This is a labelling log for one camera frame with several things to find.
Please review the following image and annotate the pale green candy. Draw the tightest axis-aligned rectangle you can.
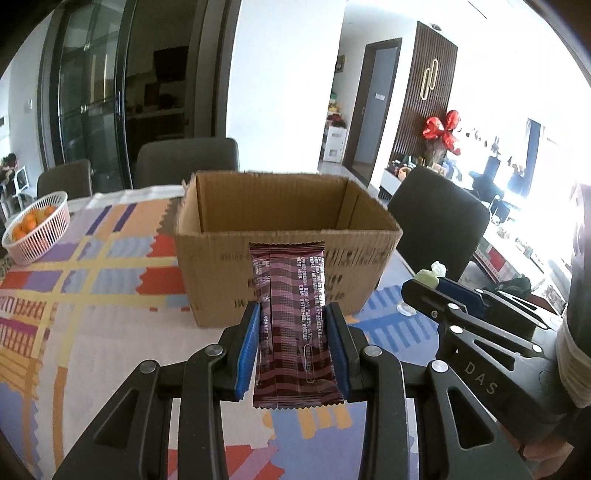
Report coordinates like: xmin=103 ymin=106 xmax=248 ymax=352
xmin=414 ymin=261 xmax=447 ymax=290

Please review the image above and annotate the maroon striped snack bar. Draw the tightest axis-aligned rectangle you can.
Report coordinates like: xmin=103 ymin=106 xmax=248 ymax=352
xmin=249 ymin=242 xmax=344 ymax=409

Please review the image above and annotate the person right hand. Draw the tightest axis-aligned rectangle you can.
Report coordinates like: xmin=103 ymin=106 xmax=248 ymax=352
xmin=519 ymin=435 xmax=574 ymax=479

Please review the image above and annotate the black chair right side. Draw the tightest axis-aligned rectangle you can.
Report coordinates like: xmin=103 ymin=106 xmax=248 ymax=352
xmin=388 ymin=167 xmax=490 ymax=281

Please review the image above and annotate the colourful patterned table mat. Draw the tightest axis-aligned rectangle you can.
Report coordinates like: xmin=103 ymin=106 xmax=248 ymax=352
xmin=0 ymin=186 xmax=445 ymax=480

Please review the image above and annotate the red foil balloon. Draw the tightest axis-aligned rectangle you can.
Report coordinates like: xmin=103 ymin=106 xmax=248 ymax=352
xmin=422 ymin=110 xmax=461 ymax=156

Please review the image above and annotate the white storage shelf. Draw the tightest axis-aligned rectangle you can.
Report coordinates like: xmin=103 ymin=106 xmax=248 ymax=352
xmin=321 ymin=91 xmax=349 ymax=164

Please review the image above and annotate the brown cardboard box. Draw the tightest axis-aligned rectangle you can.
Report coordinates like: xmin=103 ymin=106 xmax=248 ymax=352
xmin=174 ymin=171 xmax=403 ymax=328

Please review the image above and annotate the white basket of oranges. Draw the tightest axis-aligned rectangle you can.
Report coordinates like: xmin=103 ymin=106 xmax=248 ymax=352
xmin=2 ymin=191 xmax=70 ymax=265

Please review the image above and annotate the black chair far left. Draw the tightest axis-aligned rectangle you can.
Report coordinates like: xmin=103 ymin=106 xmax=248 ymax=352
xmin=37 ymin=159 xmax=93 ymax=199

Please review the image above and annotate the black chair behind box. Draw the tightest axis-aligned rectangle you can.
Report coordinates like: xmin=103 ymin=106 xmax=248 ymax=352
xmin=133 ymin=137 xmax=239 ymax=189

